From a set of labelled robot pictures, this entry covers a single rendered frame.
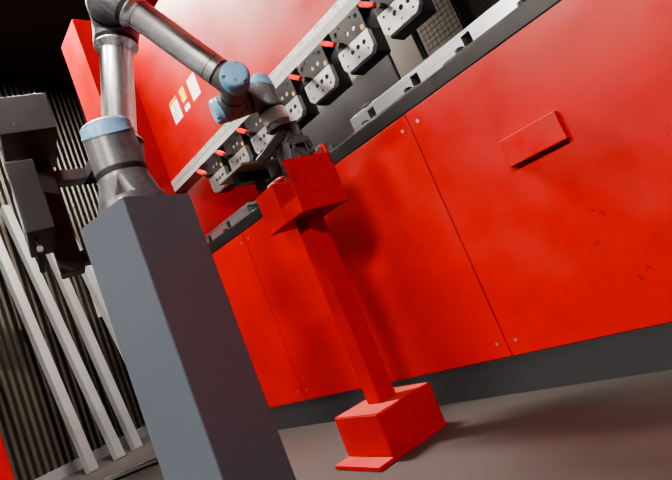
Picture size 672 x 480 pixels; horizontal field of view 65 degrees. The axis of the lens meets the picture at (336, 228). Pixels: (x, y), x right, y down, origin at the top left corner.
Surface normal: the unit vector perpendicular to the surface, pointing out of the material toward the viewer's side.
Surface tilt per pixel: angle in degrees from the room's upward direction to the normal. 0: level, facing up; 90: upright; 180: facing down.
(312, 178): 90
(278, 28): 90
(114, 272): 90
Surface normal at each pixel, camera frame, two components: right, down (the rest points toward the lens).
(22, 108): 0.44, -0.31
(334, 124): -0.70, 0.18
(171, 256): 0.76, -0.39
